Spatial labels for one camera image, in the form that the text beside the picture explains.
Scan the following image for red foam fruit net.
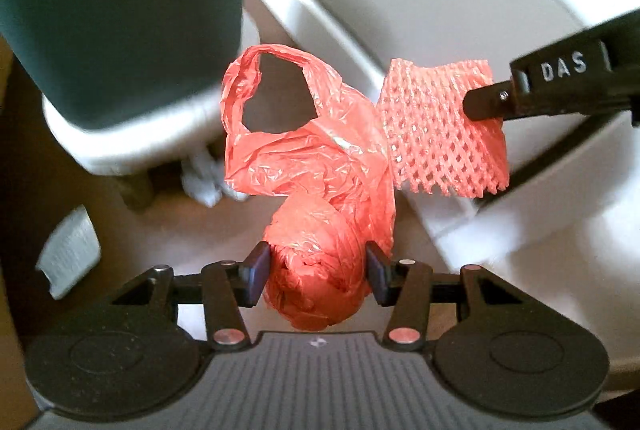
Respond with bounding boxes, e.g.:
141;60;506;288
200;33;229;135
376;58;510;198

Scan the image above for red plastic bag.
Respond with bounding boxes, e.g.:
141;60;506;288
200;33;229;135
220;44;396;332

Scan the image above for dark teal trash bin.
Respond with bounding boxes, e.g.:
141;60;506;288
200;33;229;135
1;0;243;130

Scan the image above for white crumpled paper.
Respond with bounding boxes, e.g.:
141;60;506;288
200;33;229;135
36;205;101;300

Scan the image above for white wardrobe door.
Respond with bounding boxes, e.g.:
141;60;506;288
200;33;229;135
262;0;639;391

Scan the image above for white tissue piece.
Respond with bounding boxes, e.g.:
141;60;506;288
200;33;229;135
181;147;248;208

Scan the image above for white round bin base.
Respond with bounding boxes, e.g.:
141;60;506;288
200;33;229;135
41;9;262;176

